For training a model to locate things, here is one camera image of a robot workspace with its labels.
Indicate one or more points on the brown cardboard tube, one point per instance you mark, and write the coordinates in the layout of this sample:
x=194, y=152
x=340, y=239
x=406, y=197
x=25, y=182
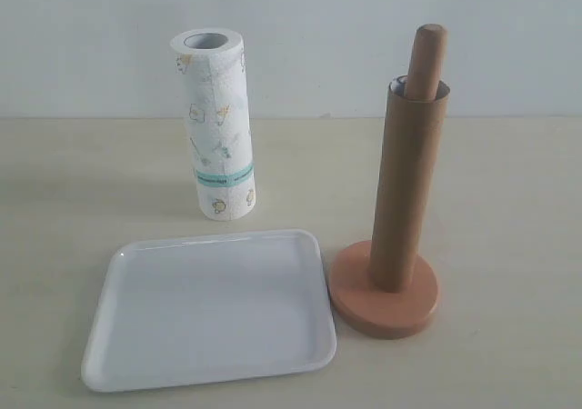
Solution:
x=411, y=137

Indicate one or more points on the printed white paper towel roll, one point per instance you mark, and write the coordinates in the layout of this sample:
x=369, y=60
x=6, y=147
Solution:
x=211, y=66

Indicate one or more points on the wooden paper towel holder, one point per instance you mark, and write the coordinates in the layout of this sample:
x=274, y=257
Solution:
x=360, y=302

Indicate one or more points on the white rectangular plastic tray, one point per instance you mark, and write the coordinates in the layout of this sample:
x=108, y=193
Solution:
x=210, y=309

